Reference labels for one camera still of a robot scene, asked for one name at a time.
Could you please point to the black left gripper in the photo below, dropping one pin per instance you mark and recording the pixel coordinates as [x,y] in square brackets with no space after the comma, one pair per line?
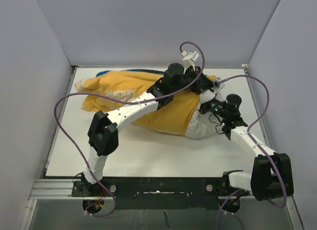
[202,83]

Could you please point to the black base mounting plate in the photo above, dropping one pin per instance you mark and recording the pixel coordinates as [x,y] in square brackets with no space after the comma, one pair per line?
[155,193]

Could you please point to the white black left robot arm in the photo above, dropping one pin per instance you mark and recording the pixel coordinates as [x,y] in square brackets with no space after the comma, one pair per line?
[171,102]

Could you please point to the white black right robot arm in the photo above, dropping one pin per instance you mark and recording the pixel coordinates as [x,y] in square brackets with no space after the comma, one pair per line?
[271,175]

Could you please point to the aluminium frame rail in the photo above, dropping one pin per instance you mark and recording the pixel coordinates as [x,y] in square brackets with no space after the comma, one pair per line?
[52,207]

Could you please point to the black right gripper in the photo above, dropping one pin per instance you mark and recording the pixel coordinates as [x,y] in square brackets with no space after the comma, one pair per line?
[203,107]

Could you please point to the white pillow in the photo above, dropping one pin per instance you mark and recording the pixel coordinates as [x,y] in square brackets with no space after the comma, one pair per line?
[202,125]

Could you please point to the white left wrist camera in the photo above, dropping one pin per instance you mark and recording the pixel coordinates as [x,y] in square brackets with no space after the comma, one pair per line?
[189,58]

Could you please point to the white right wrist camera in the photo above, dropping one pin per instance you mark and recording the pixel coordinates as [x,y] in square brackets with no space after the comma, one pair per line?
[217,85]

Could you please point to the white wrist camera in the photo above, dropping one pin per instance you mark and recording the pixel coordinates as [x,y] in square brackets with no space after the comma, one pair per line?
[189,58]
[217,85]

